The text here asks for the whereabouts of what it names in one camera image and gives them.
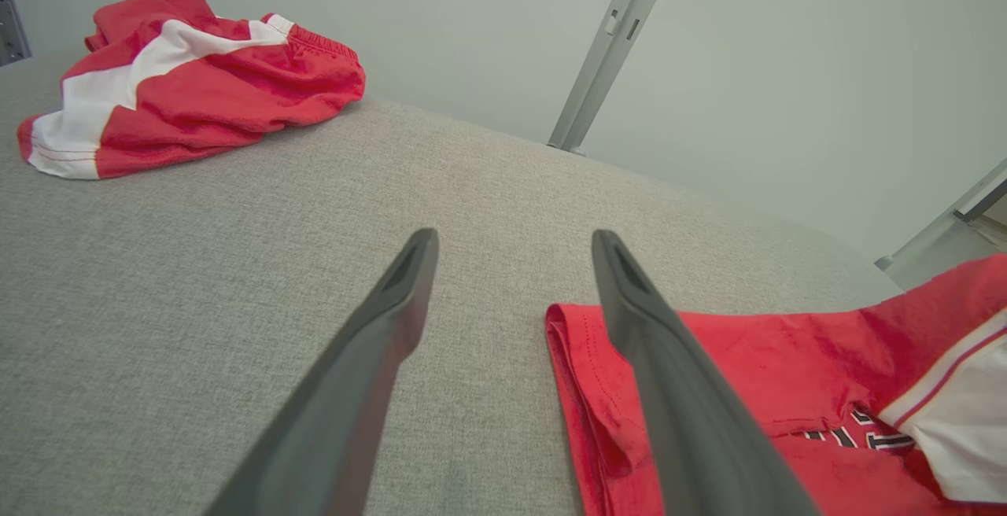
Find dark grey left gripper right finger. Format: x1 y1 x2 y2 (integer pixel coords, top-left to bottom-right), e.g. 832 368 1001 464
592 230 821 516

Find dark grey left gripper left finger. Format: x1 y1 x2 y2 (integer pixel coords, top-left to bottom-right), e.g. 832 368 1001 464
205 227 440 516

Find red basketball jersey white sleeves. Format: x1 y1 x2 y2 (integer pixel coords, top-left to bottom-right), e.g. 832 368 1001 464
545 255 1007 516

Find red shorts with white stripe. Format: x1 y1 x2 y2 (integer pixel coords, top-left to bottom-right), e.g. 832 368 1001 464
17 0 367 181

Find grey cart leg with wheel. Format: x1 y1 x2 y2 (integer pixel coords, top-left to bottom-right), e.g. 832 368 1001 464
0 0 33 68

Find grey metal partition post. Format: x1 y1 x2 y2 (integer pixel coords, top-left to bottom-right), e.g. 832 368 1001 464
875 158 1007 290
548 0 683 156

